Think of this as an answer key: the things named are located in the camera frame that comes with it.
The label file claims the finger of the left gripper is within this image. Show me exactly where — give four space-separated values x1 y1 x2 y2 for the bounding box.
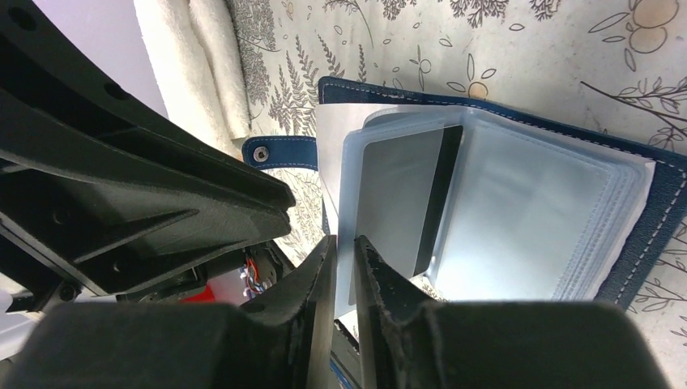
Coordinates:
0 0 215 178
0 88 297 299

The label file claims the black credit card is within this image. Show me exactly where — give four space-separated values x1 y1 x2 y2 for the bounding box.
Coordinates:
352 125 463 279

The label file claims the folded white towel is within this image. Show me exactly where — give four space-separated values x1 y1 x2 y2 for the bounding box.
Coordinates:
134 0 250 158

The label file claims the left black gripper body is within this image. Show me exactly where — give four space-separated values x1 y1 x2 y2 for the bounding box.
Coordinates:
1 214 294 314

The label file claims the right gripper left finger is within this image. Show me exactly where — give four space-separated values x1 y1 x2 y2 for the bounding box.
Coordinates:
2 236 336 388

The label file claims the floral patterned bed sheet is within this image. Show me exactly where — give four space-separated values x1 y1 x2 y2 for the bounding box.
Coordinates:
225 0 687 389

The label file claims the blue leather card holder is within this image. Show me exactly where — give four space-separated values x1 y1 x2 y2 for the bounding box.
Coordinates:
242 77 686 317

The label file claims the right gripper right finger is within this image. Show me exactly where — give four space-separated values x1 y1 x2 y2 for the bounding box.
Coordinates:
354 236 668 388

